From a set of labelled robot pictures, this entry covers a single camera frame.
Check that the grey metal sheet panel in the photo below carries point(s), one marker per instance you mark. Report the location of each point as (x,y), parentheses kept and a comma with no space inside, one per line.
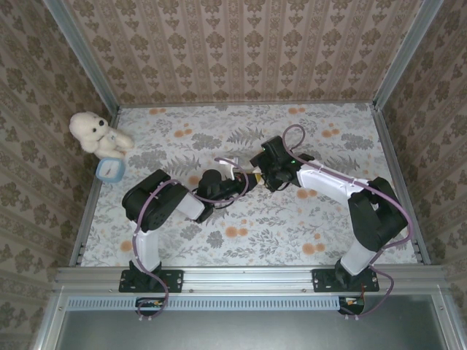
(248,331)

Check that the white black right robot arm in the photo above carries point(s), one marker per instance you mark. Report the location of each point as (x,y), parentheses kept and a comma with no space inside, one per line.
(376,215)

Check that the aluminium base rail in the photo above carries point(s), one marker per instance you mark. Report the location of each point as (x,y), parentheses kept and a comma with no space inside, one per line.
(248,279)

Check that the aluminium table back rail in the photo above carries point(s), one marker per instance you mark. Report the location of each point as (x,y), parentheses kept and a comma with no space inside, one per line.
(164,105)

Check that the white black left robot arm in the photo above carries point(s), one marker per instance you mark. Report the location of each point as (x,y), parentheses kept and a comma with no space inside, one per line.
(157,200)

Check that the white plush dog toy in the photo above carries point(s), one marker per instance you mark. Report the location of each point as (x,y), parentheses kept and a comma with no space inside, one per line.
(91,129)

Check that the small blue square clock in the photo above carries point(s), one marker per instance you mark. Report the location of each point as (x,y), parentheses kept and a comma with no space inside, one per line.
(109,169)

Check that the aluminium frame post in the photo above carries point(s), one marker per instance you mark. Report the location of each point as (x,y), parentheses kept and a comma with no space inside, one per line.
(405,54)
(85,58)

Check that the small black controller board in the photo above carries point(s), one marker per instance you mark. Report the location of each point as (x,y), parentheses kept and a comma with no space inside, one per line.
(149,304)
(352,302)

